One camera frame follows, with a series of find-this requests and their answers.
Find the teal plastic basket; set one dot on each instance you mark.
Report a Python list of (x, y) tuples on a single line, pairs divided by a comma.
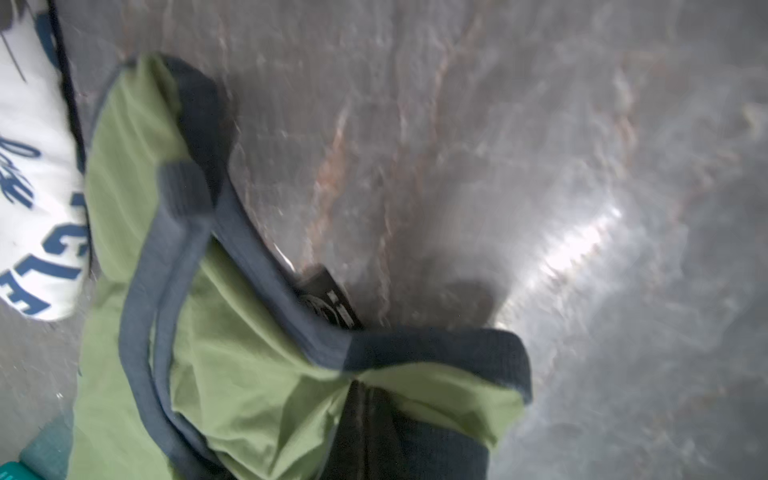
[(47, 455)]

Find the olive green tank top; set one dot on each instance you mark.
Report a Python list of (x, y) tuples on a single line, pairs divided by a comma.
[(200, 361)]

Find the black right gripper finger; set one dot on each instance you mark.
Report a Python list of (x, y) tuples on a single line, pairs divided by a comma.
[(360, 446)]

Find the white navy-trimmed tank top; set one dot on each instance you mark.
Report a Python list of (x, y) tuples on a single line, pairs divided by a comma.
[(45, 245)]

